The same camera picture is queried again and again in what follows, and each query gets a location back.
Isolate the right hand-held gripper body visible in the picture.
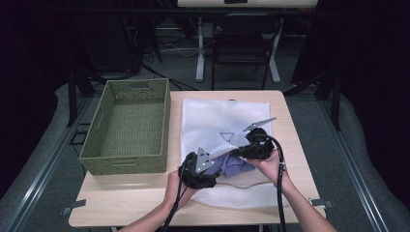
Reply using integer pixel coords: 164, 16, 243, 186
241, 117, 278, 160

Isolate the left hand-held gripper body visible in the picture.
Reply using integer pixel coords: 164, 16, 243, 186
178, 147, 218, 190

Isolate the purple shirt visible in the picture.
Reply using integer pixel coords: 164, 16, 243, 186
206, 152, 257, 179

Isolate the white mesh laundry bag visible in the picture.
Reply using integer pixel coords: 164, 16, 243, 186
180, 98, 290, 210

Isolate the green woven basket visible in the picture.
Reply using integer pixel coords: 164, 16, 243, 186
78, 77, 172, 177

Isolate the person's right hand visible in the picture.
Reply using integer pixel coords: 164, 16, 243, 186
247, 148, 288, 191

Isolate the person's left hand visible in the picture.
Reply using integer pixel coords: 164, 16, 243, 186
163, 169, 200, 210

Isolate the black metal stand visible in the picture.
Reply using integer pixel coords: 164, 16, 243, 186
283, 69, 342, 131
66, 69, 107, 129

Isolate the black chair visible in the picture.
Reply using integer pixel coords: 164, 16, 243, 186
211, 14, 284, 91

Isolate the white-legged desk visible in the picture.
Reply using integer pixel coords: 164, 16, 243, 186
177, 0, 320, 84

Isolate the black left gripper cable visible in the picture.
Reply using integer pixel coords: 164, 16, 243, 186
160, 154, 195, 232

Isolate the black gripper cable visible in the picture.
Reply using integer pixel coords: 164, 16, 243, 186
266, 134, 288, 232
160, 154, 195, 232

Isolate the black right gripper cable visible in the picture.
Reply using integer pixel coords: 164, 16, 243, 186
266, 134, 288, 232

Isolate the grey metal table bracket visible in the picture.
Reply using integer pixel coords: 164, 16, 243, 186
61, 198, 87, 217
308, 197, 335, 209

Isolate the grey metal floor rail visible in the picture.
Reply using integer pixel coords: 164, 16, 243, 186
3, 96, 95, 232
317, 96, 393, 232

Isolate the black floor cable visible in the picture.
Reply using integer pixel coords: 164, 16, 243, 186
140, 62, 199, 92

